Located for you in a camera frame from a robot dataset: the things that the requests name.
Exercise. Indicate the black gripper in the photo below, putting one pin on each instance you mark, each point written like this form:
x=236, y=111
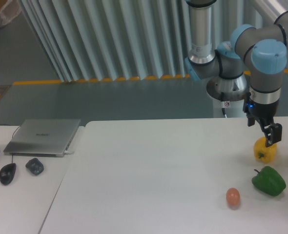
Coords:
x=264, y=115

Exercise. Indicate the yellow bell pepper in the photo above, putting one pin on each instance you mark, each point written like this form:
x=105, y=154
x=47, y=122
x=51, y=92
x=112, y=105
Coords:
x=262, y=153

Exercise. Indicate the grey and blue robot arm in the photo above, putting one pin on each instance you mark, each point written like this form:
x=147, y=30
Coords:
x=248, y=68

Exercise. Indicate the green bell pepper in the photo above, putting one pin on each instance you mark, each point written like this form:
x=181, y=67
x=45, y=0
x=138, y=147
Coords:
x=268, y=181

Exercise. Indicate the brown egg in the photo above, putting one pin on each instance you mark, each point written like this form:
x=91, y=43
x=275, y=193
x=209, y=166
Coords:
x=233, y=197

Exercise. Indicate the silver closed laptop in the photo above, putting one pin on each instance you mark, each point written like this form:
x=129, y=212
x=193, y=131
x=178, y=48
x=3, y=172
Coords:
x=43, y=137

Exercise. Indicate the dark grey small controller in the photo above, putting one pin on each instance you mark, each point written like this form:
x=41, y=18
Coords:
x=35, y=166

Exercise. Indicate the black computer mouse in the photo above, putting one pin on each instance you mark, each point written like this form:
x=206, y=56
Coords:
x=7, y=173

